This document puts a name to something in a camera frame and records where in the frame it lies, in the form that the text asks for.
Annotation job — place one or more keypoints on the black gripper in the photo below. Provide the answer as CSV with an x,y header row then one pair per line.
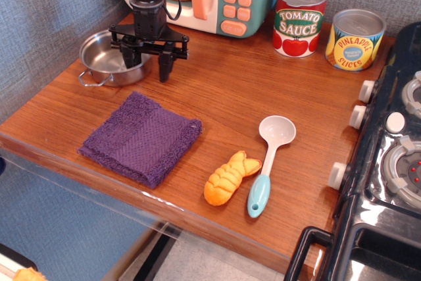
x,y
149,34

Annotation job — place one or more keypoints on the small steel pot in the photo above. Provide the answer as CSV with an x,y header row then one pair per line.
x,y
105,65

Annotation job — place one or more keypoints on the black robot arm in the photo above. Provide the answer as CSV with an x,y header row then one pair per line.
x,y
150,34

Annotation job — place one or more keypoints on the violet cloth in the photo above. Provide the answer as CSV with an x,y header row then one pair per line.
x,y
142,140

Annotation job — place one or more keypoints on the orange plush shrimp toy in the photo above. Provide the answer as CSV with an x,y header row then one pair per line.
x,y
226,179

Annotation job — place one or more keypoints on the tomato sauce can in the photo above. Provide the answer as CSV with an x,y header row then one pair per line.
x,y
297,26

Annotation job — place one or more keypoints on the pineapple slices can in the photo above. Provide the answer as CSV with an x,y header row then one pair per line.
x,y
354,40

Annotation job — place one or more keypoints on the orange object bottom left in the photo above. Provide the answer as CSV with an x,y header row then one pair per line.
x,y
28,274

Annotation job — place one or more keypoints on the black toy stove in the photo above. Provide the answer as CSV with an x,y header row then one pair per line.
x,y
376,234

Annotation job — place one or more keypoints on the grey spoon blue handle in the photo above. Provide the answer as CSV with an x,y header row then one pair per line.
x,y
276,131

